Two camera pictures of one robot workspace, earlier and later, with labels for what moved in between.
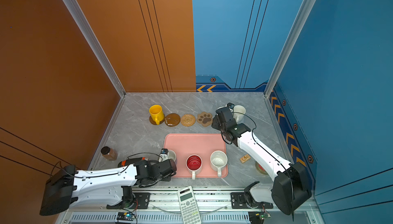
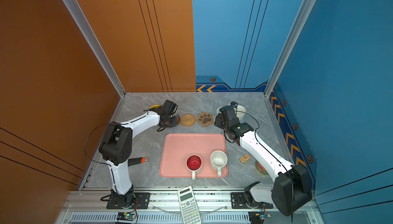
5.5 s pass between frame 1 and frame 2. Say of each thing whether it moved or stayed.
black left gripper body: moved
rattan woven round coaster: stayed
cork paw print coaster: stayed
